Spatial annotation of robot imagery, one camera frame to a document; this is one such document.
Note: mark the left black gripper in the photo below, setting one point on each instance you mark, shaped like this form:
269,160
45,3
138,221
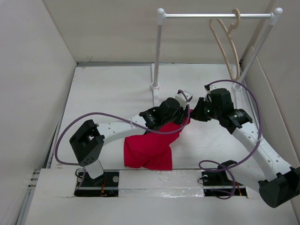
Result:
182,116

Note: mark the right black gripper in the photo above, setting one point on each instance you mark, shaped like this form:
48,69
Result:
196,113

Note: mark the red t-shirt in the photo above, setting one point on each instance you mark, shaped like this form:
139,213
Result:
151,151

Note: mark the wooden clothes hanger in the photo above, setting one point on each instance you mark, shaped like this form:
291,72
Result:
226,44

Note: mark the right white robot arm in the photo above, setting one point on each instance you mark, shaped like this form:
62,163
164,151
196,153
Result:
279,181

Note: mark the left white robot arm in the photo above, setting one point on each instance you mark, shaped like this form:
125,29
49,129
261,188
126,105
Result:
88,140

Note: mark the white metal clothes rack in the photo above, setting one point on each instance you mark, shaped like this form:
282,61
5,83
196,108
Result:
228,22

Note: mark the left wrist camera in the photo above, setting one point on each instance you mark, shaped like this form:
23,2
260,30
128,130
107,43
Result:
183,97

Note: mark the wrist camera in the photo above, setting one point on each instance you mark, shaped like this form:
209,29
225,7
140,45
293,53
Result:
183,97
209,88

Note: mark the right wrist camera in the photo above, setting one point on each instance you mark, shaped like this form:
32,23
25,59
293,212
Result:
209,88

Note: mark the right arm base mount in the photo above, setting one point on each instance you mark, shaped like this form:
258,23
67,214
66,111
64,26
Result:
220,185

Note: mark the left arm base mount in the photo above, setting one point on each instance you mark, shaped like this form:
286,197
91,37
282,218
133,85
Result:
107,185

